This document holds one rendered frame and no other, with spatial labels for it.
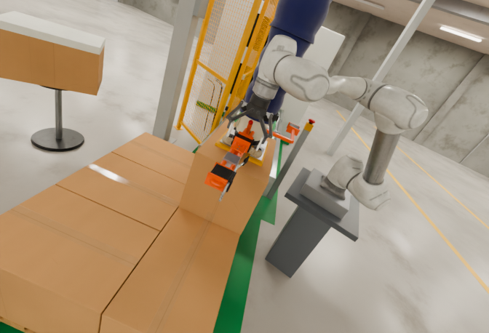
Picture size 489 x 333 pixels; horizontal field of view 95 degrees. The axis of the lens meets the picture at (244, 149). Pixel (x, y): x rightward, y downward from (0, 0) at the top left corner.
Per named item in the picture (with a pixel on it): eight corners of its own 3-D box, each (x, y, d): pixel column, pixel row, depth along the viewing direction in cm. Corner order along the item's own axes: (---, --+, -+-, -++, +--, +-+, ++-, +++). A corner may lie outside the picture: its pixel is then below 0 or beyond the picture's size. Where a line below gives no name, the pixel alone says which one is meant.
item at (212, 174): (212, 171, 86) (215, 161, 84) (229, 179, 86) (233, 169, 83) (204, 183, 79) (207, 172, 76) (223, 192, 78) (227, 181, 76)
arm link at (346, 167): (336, 174, 167) (353, 150, 157) (354, 191, 154) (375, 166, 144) (321, 174, 158) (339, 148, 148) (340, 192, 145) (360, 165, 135)
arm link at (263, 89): (259, 74, 86) (253, 89, 89) (255, 77, 78) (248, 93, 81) (280, 84, 86) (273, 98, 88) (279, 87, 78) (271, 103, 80)
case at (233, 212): (212, 161, 185) (227, 118, 167) (256, 181, 184) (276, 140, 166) (177, 207, 131) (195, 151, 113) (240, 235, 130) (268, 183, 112)
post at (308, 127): (266, 194, 269) (307, 121, 224) (272, 196, 269) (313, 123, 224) (266, 197, 263) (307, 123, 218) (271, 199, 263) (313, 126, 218)
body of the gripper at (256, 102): (273, 98, 88) (264, 118, 92) (253, 89, 88) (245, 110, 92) (271, 102, 81) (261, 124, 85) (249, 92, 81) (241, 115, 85)
